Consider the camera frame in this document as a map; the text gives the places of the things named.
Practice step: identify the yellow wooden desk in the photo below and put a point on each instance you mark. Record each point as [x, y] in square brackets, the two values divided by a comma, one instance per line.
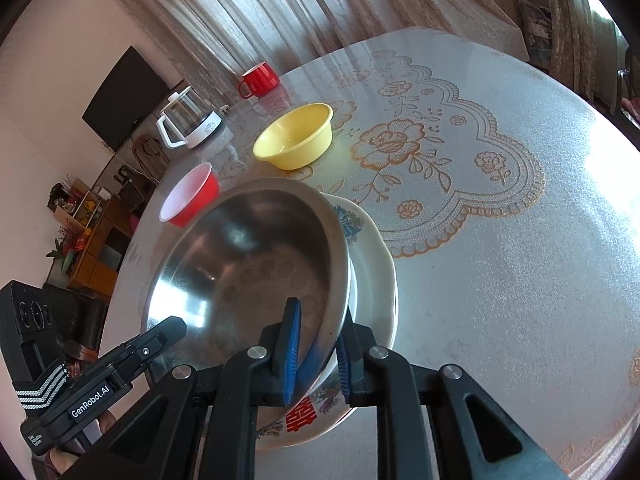
[100, 250]

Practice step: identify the beige lace curtain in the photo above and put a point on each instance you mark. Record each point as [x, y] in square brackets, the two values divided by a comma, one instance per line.
[300, 0]

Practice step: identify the yellow plastic bowl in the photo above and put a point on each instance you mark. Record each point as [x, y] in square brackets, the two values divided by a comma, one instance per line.
[295, 145]

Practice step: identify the red mug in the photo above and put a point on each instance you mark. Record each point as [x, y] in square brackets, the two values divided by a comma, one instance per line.
[260, 80]

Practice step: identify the green tray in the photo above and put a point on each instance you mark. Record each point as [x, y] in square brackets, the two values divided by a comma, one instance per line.
[67, 260]

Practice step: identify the person's left hand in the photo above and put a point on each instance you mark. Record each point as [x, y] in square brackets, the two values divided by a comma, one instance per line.
[60, 462]

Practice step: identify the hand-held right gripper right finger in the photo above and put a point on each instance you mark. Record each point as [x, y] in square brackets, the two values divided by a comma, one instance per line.
[344, 370]

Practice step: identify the red plastic bowl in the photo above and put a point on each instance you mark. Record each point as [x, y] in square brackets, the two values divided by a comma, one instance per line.
[195, 200]

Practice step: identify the black wall television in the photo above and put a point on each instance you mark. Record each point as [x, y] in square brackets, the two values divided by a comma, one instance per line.
[125, 100]

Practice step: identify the beige side curtain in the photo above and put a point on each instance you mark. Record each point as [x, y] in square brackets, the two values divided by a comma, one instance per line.
[570, 25]

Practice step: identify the wooden chair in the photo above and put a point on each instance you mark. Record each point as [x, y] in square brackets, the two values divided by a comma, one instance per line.
[147, 147]

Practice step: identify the stainless steel bowl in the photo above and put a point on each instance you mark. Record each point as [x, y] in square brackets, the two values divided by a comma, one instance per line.
[240, 260]

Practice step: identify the large white floral plate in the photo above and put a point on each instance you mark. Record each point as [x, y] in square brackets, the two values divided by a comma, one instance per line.
[375, 280]

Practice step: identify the black speaker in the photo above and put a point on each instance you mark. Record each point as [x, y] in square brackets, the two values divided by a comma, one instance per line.
[132, 192]

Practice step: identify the white desk shelf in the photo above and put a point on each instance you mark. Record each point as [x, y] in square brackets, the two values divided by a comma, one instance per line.
[80, 205]

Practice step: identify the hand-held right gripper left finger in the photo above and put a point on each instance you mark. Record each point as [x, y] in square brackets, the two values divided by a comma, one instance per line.
[290, 355]

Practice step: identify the pink floral plate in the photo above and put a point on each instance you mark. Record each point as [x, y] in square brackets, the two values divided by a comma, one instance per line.
[354, 280]

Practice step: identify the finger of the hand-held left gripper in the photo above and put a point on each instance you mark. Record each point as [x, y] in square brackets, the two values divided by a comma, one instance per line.
[155, 345]

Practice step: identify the white glass electric kettle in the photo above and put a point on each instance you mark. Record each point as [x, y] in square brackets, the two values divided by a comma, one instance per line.
[192, 120]

